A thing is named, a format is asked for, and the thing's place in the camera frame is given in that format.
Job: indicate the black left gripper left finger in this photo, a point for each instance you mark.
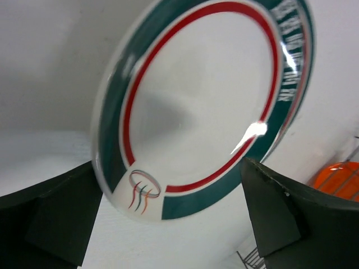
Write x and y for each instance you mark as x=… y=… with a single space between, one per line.
x=49 y=225

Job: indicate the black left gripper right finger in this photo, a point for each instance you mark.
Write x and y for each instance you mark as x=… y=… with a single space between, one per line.
x=297 y=215

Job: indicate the orange plate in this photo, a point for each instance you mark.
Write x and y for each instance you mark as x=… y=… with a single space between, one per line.
x=338 y=179

